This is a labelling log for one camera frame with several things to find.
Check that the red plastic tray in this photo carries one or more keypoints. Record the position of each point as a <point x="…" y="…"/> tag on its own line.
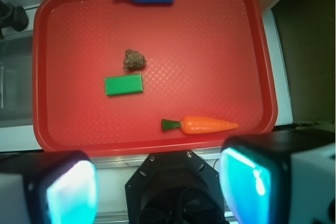
<point x="204" y="58"/>

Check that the brown rock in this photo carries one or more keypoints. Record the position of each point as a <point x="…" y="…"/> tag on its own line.
<point x="133" y="60"/>

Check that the black knob clamp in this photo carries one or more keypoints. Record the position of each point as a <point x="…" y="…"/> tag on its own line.
<point x="14" y="17"/>

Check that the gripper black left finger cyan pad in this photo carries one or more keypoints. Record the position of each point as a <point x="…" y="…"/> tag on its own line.
<point x="48" y="187"/>

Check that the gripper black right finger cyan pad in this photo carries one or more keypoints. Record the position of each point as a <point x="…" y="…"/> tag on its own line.
<point x="279" y="177"/>

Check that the grey metal box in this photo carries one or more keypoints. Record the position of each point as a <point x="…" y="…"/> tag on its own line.
<point x="16" y="79"/>

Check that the orange plastic toy carrot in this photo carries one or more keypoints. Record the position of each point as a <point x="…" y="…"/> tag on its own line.
<point x="198" y="125"/>

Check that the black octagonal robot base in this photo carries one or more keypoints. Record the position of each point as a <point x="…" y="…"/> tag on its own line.
<point x="175" y="187"/>

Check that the green rectangular block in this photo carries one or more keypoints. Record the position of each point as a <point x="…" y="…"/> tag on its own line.
<point x="121" y="85"/>

